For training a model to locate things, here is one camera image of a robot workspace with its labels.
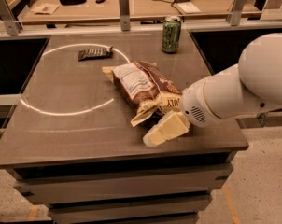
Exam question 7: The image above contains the dark rxbar chocolate wrapper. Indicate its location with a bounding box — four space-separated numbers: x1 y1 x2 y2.
78 47 113 61

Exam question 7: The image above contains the small black device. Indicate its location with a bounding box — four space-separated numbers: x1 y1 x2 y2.
95 0 105 4

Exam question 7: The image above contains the paper packet on desk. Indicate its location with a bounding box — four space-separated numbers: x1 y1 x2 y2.
34 3 59 15

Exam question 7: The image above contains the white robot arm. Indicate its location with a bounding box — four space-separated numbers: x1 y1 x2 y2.
143 33 282 147

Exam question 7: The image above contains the black object on desk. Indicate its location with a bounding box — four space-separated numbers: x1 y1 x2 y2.
60 0 87 6

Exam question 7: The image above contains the brown chip bag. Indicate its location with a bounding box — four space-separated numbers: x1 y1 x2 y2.
102 61 181 127

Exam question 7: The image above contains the right metal rail bracket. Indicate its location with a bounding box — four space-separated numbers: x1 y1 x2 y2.
226 0 246 26

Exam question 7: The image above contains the left metal rail bracket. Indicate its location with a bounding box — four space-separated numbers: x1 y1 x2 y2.
0 0 22 35

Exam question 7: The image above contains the white paper sheet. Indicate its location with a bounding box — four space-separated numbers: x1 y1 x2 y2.
177 2 201 14

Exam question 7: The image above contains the middle metal rail bracket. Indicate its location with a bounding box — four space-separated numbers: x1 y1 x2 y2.
119 0 131 31

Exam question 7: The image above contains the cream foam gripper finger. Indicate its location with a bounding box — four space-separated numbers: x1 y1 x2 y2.
143 111 190 147

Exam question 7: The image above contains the green drink can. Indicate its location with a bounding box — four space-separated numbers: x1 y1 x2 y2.
162 16 181 53

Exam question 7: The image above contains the metal rail bracket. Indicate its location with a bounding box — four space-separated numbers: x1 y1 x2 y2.
226 0 246 26
119 0 131 31
0 0 22 35

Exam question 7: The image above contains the grey drawer cabinet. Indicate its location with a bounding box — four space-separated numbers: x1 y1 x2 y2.
11 152 233 224

